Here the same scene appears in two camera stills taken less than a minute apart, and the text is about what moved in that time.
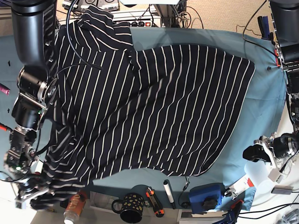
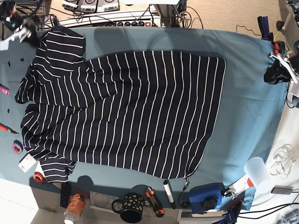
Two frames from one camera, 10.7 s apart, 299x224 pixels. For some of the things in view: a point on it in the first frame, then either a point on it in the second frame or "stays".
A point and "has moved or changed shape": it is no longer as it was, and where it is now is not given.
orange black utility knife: x=159 y=211 stays
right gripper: x=282 y=146 to x=286 y=56
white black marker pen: x=168 y=189 stays
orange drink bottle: x=74 y=206 stays
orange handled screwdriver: x=4 y=128 stays
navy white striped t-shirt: x=119 y=108 has moved or changed shape
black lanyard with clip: x=185 y=204 stays
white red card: x=241 y=184 stays
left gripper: x=32 y=186 to x=21 y=32
